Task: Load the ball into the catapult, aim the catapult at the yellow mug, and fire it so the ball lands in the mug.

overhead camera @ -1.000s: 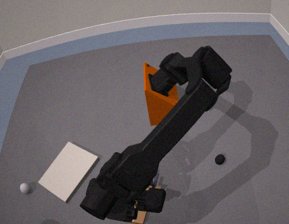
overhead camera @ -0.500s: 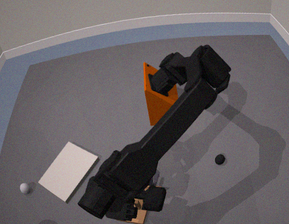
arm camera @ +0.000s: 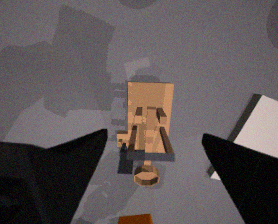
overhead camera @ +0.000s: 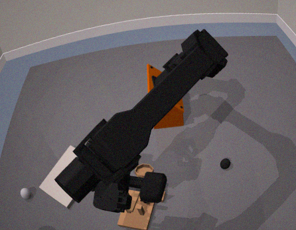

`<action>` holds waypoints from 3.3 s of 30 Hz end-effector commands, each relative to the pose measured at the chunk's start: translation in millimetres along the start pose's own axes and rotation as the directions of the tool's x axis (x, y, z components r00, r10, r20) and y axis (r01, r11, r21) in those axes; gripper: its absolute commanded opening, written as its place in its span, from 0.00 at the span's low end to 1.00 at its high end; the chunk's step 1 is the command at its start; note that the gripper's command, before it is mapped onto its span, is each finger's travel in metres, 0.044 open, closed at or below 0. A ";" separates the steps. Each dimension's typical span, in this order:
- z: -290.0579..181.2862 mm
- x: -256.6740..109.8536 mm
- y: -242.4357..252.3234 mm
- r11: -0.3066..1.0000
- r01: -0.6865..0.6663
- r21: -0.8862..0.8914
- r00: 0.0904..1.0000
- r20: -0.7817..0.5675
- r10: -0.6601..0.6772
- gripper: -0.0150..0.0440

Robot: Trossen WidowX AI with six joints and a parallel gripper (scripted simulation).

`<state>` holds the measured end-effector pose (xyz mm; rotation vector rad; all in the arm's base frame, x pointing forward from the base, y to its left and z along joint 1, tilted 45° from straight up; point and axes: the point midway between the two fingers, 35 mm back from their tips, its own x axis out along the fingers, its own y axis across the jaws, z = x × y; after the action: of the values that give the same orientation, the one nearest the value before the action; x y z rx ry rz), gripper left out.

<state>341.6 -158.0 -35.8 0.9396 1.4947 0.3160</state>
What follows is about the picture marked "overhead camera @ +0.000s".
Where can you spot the black ball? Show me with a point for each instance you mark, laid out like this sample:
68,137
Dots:
225,163

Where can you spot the grey ball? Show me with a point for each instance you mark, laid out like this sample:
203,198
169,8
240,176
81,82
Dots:
25,193

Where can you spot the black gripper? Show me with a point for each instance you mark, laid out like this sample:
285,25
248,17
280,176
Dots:
152,186

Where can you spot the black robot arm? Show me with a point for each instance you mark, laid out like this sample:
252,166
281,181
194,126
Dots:
114,146

